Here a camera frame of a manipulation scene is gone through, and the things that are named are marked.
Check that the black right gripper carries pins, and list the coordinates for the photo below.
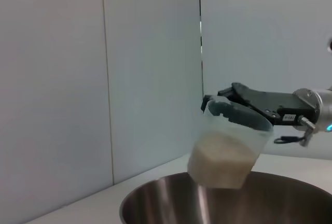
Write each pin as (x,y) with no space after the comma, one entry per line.
(280,104)

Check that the clear plastic measuring cup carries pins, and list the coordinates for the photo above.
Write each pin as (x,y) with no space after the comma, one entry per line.
(207,123)

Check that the white rice grains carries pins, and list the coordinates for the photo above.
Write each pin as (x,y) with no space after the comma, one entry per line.
(220,161)

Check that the stainless steel mixing bowl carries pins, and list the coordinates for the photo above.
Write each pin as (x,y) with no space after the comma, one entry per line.
(272,203)

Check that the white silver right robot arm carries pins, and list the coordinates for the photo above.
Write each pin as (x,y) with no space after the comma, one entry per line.
(323,110)

